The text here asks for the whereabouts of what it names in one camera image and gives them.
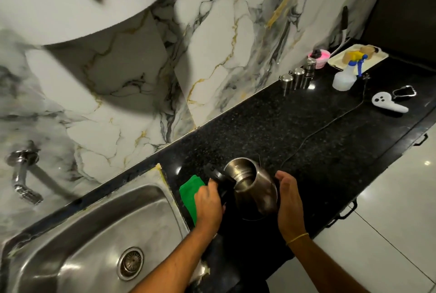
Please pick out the person's right hand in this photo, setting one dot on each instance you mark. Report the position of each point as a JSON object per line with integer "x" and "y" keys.
{"x": 291, "y": 207}

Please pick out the person's left hand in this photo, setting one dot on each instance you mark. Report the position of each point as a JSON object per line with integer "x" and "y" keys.
{"x": 207, "y": 207}

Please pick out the person's right fingers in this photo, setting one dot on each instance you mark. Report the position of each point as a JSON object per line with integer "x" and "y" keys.
{"x": 282, "y": 177}

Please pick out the person's left fingers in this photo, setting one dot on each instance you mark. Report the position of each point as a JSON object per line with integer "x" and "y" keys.
{"x": 215, "y": 188}

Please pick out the steel electric kettle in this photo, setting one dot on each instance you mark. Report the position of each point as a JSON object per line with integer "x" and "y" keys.
{"x": 253, "y": 187}

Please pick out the person's left forearm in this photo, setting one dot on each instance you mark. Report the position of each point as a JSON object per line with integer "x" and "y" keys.
{"x": 173, "y": 264}

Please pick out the person's right forearm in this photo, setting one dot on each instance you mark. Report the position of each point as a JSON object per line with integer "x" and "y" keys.
{"x": 323, "y": 267}

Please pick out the green cleaning cloth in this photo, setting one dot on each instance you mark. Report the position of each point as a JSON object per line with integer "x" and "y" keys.
{"x": 189, "y": 194}

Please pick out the small steel canister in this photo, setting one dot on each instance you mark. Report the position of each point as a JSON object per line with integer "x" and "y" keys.
{"x": 298, "y": 76}
{"x": 286, "y": 83}

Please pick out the tall steel canister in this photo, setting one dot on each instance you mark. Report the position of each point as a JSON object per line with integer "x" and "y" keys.
{"x": 309, "y": 69}

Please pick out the steel sink drain strainer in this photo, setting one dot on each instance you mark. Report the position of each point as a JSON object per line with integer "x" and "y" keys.
{"x": 130, "y": 264}

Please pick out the clear spray bottle blue trigger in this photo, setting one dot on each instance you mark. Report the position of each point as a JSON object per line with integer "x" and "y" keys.
{"x": 344, "y": 80}

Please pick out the pink tub with black lid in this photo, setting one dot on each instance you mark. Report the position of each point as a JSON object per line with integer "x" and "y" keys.
{"x": 322, "y": 58}

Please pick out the white handheld controller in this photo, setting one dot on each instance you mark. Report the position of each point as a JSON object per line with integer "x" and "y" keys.
{"x": 383, "y": 101}

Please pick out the yellow sponge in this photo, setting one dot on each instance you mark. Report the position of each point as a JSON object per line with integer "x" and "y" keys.
{"x": 348, "y": 57}

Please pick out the stainless steel sink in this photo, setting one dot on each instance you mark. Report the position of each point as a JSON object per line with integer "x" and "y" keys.
{"x": 85, "y": 231}

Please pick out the white rectangular tray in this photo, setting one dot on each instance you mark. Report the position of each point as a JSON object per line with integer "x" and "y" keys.
{"x": 374, "y": 58}

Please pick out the brown scrub pad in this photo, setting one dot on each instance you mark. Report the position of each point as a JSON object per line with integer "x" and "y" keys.
{"x": 368, "y": 49}

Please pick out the white overhead cabinet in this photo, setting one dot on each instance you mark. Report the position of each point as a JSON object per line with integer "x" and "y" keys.
{"x": 51, "y": 0}

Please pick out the chrome wall tap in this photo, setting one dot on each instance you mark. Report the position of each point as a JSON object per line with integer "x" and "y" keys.
{"x": 21, "y": 173}

